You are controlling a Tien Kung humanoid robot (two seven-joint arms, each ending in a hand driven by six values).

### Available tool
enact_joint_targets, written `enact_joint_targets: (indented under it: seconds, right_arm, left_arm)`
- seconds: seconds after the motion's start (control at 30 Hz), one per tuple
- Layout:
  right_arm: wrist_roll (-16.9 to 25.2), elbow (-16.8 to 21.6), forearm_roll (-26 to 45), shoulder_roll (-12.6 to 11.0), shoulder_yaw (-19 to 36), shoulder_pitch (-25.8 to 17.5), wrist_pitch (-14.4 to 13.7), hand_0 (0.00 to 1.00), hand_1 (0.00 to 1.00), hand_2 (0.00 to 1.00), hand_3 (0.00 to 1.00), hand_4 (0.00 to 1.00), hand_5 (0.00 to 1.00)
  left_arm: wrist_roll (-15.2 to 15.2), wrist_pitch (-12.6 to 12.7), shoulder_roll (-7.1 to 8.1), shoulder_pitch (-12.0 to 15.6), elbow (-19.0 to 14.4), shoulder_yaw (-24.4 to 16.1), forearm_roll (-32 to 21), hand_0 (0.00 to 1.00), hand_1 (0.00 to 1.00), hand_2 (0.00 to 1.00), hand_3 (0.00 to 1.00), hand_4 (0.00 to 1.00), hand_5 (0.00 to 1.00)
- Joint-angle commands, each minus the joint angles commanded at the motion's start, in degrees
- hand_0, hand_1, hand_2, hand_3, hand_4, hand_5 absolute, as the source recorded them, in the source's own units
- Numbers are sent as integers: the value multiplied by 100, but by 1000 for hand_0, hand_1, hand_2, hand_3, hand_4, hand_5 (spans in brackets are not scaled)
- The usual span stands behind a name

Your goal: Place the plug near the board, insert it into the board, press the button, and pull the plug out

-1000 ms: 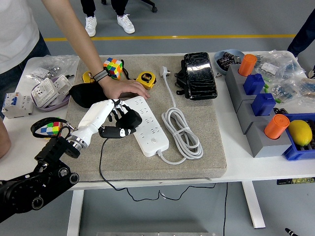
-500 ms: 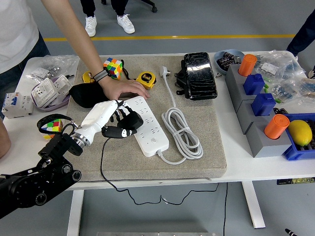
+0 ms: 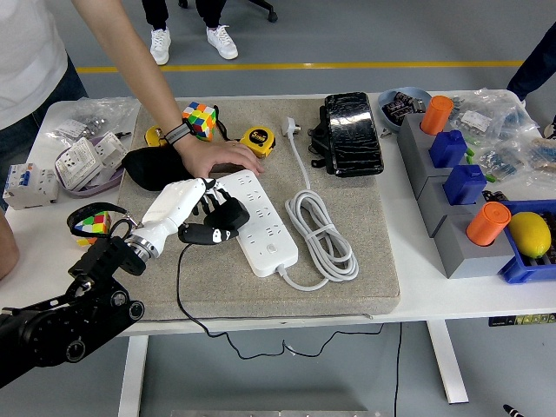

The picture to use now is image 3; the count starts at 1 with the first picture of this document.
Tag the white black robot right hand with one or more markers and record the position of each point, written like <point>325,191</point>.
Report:
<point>513,412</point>

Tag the person's left hand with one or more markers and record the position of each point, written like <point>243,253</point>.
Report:
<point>217,154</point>

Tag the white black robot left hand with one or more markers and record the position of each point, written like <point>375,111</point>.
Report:
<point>167,208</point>

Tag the black plug adapter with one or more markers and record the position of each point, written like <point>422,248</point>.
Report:
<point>230,213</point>

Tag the white power strip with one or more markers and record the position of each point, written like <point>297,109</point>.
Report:
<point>269,243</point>

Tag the person's left forearm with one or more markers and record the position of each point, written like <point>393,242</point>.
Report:
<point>130,56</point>

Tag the person's right forearm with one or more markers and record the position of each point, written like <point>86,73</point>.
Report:
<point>6,247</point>

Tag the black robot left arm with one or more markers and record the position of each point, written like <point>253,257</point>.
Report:
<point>104,260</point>

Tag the large colourful puzzle cube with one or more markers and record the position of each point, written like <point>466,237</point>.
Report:
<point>202,119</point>

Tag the black cloth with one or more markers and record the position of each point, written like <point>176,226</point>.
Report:
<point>152,169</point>

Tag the black wrist watch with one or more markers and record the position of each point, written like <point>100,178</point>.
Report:
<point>178,134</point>

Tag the small yellow tape measure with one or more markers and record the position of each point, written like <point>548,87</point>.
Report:
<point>152,137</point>

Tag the small colourful puzzle cube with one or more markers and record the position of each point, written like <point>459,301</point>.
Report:
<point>97,226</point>

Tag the purple tray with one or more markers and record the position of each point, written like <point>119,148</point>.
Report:
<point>93,187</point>

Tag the white table leg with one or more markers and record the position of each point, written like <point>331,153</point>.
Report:
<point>132,378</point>
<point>447,365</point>

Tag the small metal bit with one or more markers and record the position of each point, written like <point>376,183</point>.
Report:
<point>123,133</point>

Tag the black yellow label strip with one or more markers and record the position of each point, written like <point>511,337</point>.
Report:
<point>521,320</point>

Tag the black plastic holder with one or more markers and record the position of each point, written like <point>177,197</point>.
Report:
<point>319,134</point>

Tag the clear bag with metal parts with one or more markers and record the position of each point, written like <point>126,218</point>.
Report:
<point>87,119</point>

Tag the white circuit breaker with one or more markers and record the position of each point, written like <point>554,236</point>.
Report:
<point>35,187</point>

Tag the glossy black cracked case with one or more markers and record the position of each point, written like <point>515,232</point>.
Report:
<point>354,130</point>

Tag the blue plastic bin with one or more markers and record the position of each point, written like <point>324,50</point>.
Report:
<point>521,271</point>

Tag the person in white shoes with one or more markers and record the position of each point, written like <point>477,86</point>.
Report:
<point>158,13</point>

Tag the grey block holder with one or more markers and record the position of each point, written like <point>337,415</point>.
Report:
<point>434,204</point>
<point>469,262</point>
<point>423,169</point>
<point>408,134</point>

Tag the small metal clip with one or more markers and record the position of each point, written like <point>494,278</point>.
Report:
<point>385,132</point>

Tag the light blue bowl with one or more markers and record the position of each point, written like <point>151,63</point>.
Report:
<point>386,117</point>

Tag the yellow lemon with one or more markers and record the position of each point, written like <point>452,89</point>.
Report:
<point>530,234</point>

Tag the grey-brown mat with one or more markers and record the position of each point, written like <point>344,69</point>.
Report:
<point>326,299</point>

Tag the black capacitors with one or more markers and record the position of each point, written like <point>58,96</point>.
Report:
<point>399,106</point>

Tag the orange cylinder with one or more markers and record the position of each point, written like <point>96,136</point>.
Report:
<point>436,115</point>
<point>488,223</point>

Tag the small black clip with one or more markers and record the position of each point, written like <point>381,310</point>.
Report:
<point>493,195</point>

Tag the blue block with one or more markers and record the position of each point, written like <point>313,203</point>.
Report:
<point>465,184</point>
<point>447,150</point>

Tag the green plastic clip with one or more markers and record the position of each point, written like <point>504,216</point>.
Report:
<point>491,177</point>
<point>470,153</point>

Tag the clear bag with blue parts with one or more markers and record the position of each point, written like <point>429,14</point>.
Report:
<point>504,160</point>

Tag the clear bag with brown parts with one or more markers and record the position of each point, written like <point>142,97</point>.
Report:
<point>543,156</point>

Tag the clear bag with white label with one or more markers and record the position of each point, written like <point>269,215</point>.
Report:
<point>491,113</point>

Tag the white shoe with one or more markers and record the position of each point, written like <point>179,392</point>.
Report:
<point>551,131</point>

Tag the person in dark trousers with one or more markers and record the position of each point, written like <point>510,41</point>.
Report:
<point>538,65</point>

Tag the small white wall socket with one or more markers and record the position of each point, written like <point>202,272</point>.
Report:
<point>110,147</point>

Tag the large white wall socket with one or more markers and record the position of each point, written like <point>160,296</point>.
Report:
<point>78,163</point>

